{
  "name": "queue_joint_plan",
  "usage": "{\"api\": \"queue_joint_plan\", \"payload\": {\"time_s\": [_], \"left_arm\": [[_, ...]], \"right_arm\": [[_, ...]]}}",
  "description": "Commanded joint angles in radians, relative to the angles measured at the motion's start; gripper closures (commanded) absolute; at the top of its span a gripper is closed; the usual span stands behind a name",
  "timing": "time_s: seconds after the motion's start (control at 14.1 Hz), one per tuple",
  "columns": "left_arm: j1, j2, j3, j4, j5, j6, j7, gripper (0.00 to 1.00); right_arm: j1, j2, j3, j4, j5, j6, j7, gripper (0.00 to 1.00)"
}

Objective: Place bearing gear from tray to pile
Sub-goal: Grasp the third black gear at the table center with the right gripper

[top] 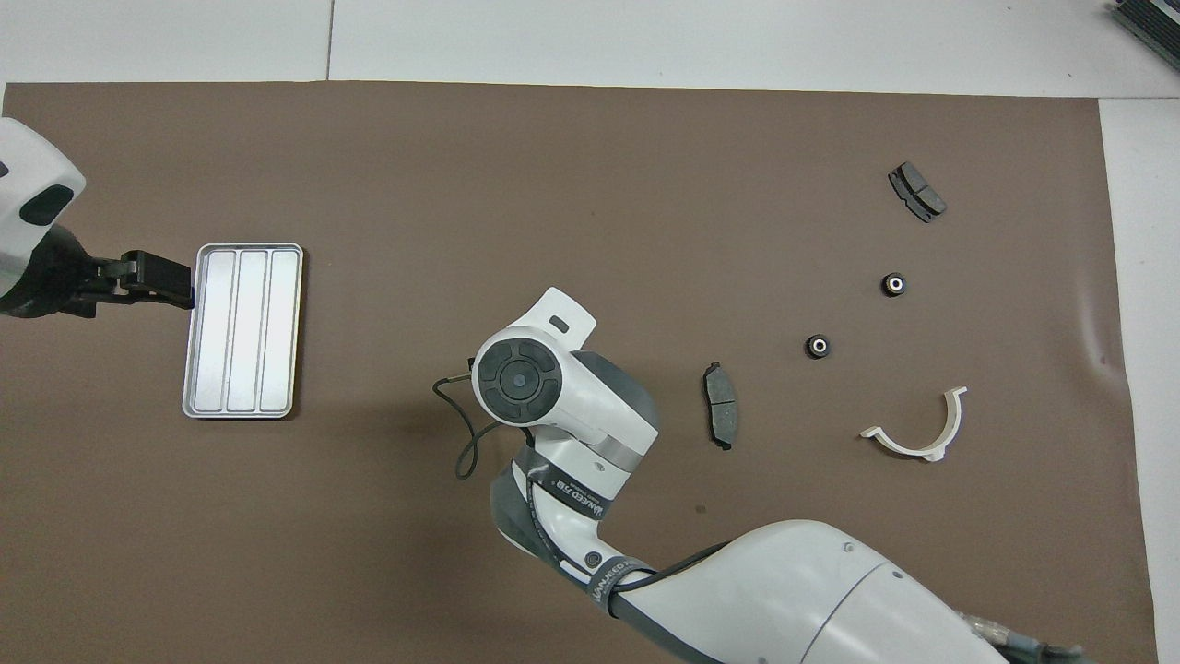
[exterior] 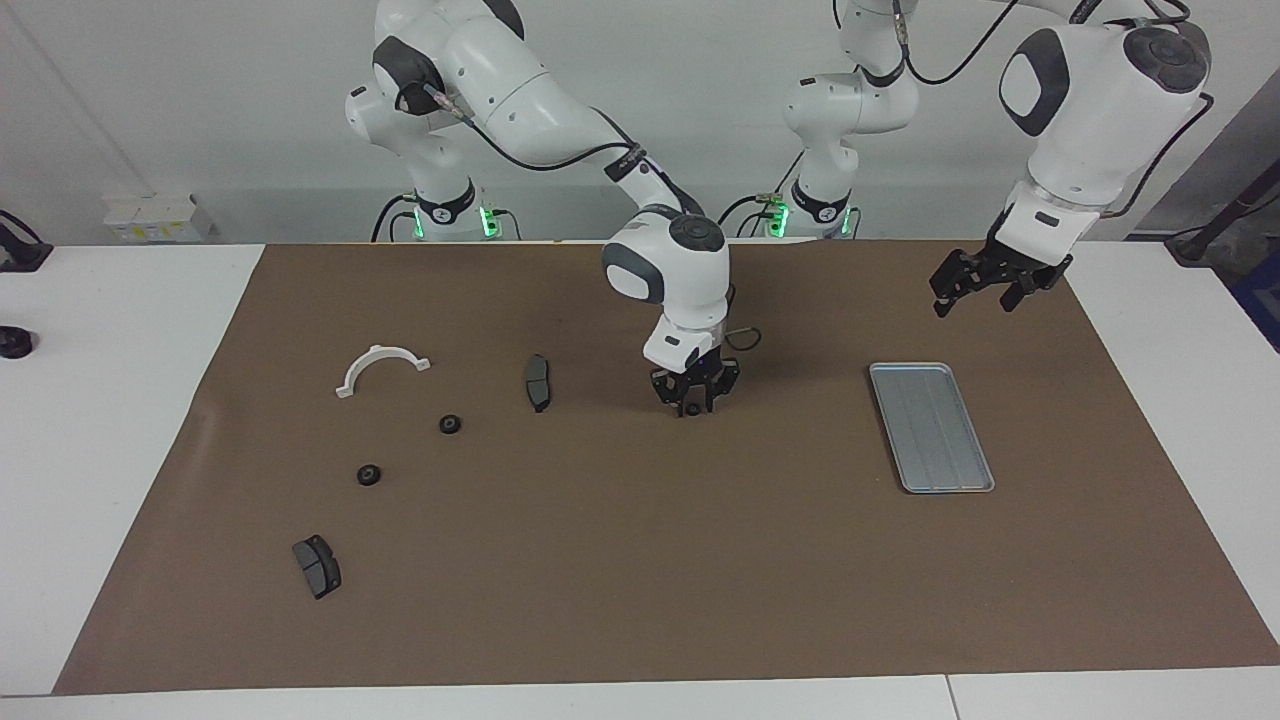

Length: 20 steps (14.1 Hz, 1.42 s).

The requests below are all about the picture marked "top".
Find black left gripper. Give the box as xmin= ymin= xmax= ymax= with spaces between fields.
xmin=0 ymin=226 xmax=197 ymax=320

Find silver metal tray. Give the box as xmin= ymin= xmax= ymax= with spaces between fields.
xmin=182 ymin=243 xmax=304 ymax=421

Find brown table mat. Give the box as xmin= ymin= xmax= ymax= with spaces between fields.
xmin=0 ymin=81 xmax=1158 ymax=664

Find long grey brake pad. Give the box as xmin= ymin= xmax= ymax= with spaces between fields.
xmin=702 ymin=361 xmax=740 ymax=452

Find grooved grey brake pad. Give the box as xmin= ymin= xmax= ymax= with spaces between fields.
xmin=888 ymin=161 xmax=948 ymax=224

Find white semicircular plastic clamp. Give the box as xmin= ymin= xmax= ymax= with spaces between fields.
xmin=859 ymin=386 xmax=968 ymax=462

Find grey ribbed metal block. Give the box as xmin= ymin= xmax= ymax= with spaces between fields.
xmin=1111 ymin=0 xmax=1180 ymax=70

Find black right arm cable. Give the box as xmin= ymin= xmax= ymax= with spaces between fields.
xmin=433 ymin=372 xmax=517 ymax=480

